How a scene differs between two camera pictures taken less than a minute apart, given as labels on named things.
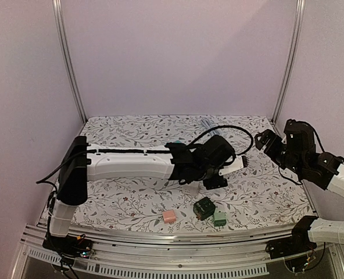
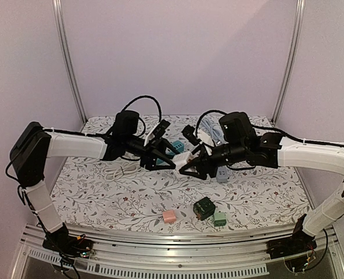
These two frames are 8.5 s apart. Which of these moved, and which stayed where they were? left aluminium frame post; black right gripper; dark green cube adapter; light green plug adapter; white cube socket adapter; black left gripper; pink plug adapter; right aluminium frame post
Moved: black right gripper; black left gripper; white cube socket adapter
Stayed: light green plug adapter; pink plug adapter; right aluminium frame post; dark green cube adapter; left aluminium frame post
